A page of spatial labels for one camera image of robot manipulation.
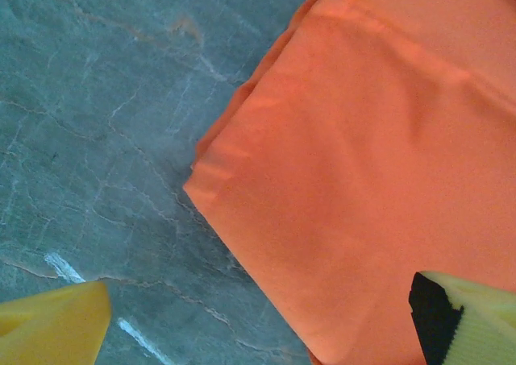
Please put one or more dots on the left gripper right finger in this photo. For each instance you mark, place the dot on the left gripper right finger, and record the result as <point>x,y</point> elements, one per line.
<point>475,333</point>

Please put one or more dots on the red-orange shorts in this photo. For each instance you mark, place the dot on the red-orange shorts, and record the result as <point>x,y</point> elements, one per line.
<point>342,159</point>

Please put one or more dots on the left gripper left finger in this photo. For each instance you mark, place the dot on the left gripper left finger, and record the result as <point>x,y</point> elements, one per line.
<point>48,333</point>

